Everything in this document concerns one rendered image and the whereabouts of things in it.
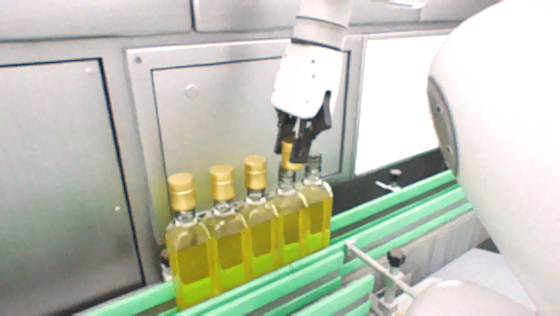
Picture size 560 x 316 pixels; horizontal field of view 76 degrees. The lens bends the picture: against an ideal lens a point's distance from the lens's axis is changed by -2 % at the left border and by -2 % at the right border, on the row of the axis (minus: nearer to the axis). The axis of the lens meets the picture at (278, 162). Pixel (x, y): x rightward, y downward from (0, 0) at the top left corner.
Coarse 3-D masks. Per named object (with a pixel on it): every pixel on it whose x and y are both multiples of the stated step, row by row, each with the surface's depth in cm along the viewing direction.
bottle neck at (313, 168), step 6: (312, 156) 63; (318, 156) 61; (312, 162) 60; (318, 162) 61; (306, 168) 62; (312, 168) 61; (318, 168) 61; (306, 174) 62; (312, 174) 61; (318, 174) 62; (306, 180) 63; (312, 180) 62; (318, 180) 62
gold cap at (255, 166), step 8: (248, 160) 54; (256, 160) 54; (264, 160) 54; (248, 168) 54; (256, 168) 53; (264, 168) 54; (248, 176) 54; (256, 176) 54; (264, 176) 55; (248, 184) 55; (256, 184) 54; (264, 184) 55
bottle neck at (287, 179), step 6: (282, 168) 57; (282, 174) 58; (288, 174) 57; (294, 174) 58; (282, 180) 58; (288, 180) 58; (294, 180) 58; (282, 186) 59; (288, 186) 58; (294, 186) 59; (282, 192) 59; (288, 192) 59
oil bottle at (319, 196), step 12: (300, 180) 64; (312, 192) 61; (324, 192) 62; (312, 204) 61; (324, 204) 63; (312, 216) 62; (324, 216) 64; (312, 228) 64; (324, 228) 65; (312, 240) 65; (324, 240) 67; (312, 252) 66
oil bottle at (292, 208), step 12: (276, 192) 60; (300, 192) 60; (276, 204) 59; (288, 204) 58; (300, 204) 59; (288, 216) 59; (300, 216) 60; (288, 228) 60; (300, 228) 61; (288, 240) 61; (300, 240) 62; (288, 252) 62; (300, 252) 63; (288, 264) 63
